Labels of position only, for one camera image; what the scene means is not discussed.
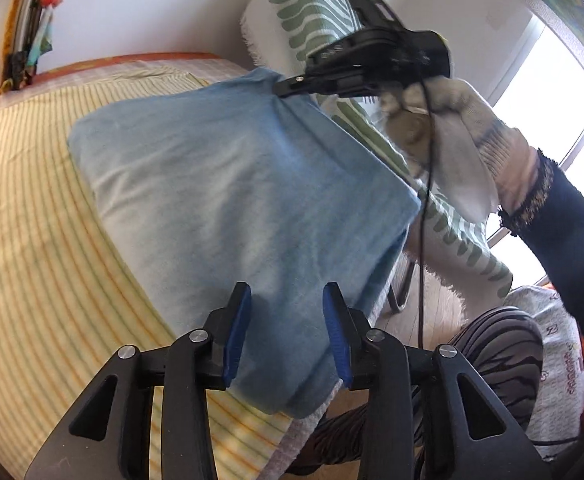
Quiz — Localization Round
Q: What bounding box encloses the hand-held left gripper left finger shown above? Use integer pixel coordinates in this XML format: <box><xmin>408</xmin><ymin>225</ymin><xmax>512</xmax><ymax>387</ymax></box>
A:
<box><xmin>24</xmin><ymin>282</ymin><xmax>253</xmax><ymax>480</ymax></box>

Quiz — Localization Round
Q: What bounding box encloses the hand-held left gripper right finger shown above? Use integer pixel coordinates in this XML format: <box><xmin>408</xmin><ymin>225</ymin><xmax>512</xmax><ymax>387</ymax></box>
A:
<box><xmin>322</xmin><ymin>282</ymin><xmax>553</xmax><ymax>480</ymax></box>

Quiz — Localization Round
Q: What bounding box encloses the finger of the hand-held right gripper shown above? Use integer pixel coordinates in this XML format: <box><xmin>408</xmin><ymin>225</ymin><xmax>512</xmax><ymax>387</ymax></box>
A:
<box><xmin>272</xmin><ymin>72</ymin><xmax>367</xmax><ymax>100</ymax></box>

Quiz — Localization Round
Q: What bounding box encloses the light blue towel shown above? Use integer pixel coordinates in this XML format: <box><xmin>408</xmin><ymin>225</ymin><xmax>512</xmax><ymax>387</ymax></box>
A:
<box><xmin>66</xmin><ymin>67</ymin><xmax>423</xmax><ymax>418</ymax></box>

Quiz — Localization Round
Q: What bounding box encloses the person's right forearm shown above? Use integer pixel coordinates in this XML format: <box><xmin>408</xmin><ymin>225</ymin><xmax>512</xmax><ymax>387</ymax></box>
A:
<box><xmin>497</xmin><ymin>147</ymin><xmax>584</xmax><ymax>356</ymax></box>

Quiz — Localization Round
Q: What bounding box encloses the person's right hand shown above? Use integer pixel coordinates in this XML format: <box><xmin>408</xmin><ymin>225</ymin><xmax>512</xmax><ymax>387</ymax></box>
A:
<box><xmin>377</xmin><ymin>77</ymin><xmax>541</xmax><ymax>220</ymax></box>

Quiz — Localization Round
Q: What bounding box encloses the green leaf patterned cloth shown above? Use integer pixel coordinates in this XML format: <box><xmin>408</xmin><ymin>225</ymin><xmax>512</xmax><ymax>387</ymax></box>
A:
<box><xmin>239</xmin><ymin>0</ymin><xmax>515</xmax><ymax>301</ymax></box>

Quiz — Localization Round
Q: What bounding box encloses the metal chair leg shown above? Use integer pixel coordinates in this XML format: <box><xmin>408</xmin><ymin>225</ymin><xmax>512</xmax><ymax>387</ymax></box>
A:
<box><xmin>387</xmin><ymin>255</ymin><xmax>415</xmax><ymax>313</ymax></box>

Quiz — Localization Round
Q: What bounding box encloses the window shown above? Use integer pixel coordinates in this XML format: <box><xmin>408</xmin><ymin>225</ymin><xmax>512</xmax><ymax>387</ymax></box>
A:
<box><xmin>487</xmin><ymin>10</ymin><xmax>584</xmax><ymax>286</ymax></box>

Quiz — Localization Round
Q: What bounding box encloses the yellow striped bed sheet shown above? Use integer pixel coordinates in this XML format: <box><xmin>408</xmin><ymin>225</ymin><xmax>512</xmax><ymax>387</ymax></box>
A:
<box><xmin>0</xmin><ymin>52</ymin><xmax>333</xmax><ymax>480</ymax></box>

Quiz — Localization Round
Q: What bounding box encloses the person's white printed shirt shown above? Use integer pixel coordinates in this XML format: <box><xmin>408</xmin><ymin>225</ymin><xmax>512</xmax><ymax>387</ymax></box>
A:
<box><xmin>502</xmin><ymin>285</ymin><xmax>584</xmax><ymax>461</ymax></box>

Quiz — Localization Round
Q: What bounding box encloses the yellow striped bedsheet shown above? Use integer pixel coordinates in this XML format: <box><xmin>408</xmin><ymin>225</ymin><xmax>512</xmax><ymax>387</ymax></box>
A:
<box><xmin>0</xmin><ymin>67</ymin><xmax>313</xmax><ymax>480</ymax></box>

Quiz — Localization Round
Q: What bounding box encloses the black cable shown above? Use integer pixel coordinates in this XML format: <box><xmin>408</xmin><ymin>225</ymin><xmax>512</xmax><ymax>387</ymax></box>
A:
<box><xmin>414</xmin><ymin>75</ymin><xmax>435</xmax><ymax>353</ymax></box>

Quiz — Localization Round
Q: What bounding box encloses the colourful wall hanging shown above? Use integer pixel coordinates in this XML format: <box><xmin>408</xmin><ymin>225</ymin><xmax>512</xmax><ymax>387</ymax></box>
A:
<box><xmin>2</xmin><ymin>0</ymin><xmax>67</xmax><ymax>92</ymax></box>

